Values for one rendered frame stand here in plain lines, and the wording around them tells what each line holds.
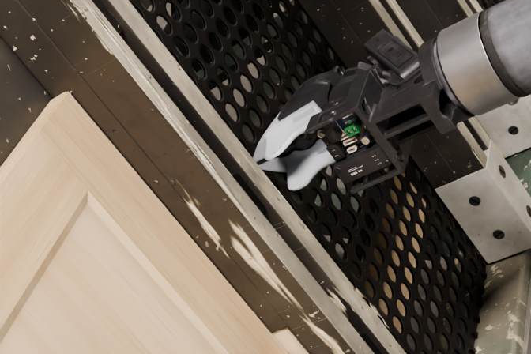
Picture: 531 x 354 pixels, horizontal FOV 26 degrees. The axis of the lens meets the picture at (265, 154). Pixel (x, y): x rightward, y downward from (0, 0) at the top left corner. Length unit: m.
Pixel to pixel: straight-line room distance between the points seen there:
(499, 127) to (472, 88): 0.68
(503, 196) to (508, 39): 0.50
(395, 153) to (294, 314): 0.15
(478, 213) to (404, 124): 0.48
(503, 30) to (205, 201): 0.26
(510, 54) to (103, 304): 0.35
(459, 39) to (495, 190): 0.48
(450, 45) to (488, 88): 0.04
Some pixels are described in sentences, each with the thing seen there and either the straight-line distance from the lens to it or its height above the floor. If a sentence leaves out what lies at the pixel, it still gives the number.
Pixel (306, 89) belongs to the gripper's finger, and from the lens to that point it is 0.99.
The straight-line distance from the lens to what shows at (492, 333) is 1.33.
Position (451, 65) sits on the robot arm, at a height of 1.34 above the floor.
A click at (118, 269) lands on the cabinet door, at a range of 0.84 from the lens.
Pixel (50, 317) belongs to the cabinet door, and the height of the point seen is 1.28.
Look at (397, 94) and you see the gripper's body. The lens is 0.94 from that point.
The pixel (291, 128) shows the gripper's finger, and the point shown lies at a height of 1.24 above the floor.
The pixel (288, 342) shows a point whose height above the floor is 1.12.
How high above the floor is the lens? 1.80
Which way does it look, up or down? 35 degrees down
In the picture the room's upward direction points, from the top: straight up
